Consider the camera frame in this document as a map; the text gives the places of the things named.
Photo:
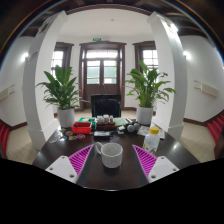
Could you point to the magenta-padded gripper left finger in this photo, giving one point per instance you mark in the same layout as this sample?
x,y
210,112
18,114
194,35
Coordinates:
x,y
63,168

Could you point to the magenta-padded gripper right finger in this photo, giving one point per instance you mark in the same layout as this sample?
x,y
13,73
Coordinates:
x,y
161,168

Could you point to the clear yellow-capped drink bottle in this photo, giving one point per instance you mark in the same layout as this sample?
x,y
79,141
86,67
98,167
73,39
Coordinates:
x,y
151,141

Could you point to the red plastic box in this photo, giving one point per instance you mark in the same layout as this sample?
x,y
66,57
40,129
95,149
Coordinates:
x,y
81,128

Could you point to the grey metal ball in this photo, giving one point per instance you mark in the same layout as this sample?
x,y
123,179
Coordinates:
x,y
130,128
137,126

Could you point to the white speckled mug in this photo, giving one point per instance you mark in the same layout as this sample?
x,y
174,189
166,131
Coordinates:
x,y
111,156

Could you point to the black power adapter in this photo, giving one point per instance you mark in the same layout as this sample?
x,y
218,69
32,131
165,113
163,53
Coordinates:
x,y
101,134

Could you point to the green packet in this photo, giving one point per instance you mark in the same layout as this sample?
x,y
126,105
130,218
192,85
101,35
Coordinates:
x,y
86,120

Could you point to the green book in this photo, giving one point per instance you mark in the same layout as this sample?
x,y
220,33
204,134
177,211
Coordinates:
x,y
120,122

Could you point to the wooden tea tray with cups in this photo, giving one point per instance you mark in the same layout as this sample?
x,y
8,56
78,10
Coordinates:
x,y
106,122

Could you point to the red-carpeted staircase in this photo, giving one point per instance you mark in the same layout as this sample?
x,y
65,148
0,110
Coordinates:
x,y
4,136
216,124

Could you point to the black office chair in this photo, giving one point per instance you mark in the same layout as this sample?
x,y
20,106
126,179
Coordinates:
x,y
106,106

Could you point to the potted leafy plant, white pot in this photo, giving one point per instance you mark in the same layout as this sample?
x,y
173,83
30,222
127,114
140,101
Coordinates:
x,y
146,88
62,91

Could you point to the dark wooden double door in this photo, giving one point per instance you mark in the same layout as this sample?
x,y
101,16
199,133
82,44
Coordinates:
x,y
101,71

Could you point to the dark-framed window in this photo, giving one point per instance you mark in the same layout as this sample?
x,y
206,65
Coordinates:
x,y
60,56
148,55

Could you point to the green exit sign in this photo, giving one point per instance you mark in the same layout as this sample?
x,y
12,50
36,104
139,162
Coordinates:
x,y
96,39

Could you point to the white wall heater unit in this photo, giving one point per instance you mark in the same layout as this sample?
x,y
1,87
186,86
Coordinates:
x,y
7,92
207,89

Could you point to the round wall lamp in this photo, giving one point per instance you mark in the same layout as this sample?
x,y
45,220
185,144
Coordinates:
x,y
25,56
186,54

